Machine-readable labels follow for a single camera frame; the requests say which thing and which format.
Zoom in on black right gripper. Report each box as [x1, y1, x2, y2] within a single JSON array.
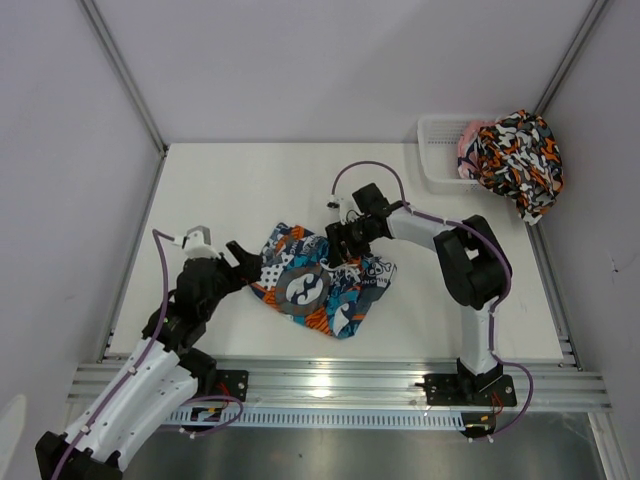
[[327, 217, 377, 270]]

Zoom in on colourful patterned shorts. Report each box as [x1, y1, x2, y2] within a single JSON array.
[[251, 222, 397, 340]]

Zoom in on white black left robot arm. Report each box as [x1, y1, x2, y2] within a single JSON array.
[[35, 241, 262, 479]]

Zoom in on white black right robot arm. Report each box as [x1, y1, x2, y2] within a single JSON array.
[[325, 183, 512, 405]]

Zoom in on orange camouflage shorts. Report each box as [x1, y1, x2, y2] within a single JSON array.
[[475, 110, 564, 225]]

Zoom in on white plastic basket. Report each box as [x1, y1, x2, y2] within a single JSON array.
[[416, 114, 484, 195]]

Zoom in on pink cloth in basket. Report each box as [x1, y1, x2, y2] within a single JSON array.
[[457, 120, 492, 180]]

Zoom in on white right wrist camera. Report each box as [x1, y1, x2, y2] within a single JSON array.
[[327, 194, 357, 224]]

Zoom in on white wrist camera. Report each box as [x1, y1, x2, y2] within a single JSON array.
[[171, 225, 218, 259], [327, 194, 357, 224]]

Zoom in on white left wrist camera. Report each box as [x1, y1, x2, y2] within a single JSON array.
[[171, 225, 218, 259]]

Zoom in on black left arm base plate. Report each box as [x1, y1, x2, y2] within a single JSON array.
[[195, 370, 249, 402]]

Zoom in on white slotted cable duct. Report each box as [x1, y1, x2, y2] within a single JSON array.
[[164, 407, 465, 431]]

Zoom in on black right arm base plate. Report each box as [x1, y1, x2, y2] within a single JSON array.
[[416, 373, 517, 407]]

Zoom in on left aluminium frame post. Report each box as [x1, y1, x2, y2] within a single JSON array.
[[76, 0, 167, 156]]

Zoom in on aluminium frame post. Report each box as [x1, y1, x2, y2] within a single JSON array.
[[534, 0, 614, 116], [76, 0, 167, 156]]

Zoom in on aluminium mounting rail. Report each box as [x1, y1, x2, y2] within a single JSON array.
[[217, 356, 612, 412]]

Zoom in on right aluminium frame post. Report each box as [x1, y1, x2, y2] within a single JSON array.
[[534, 0, 614, 116]]

